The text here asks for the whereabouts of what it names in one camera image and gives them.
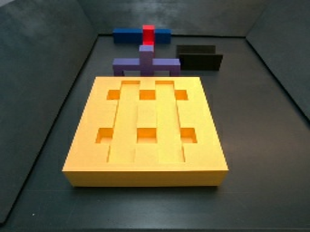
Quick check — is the yellow slotted board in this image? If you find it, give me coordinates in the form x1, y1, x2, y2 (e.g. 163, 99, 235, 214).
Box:
63, 77, 228, 187

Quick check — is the purple cross-shaped block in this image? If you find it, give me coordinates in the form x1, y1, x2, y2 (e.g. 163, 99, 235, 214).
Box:
112, 45, 180, 76

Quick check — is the long blue block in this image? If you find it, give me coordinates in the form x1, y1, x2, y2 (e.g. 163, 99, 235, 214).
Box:
112, 28, 171, 44

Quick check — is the red stepped block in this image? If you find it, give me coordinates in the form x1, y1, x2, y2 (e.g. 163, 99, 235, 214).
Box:
143, 24, 155, 45

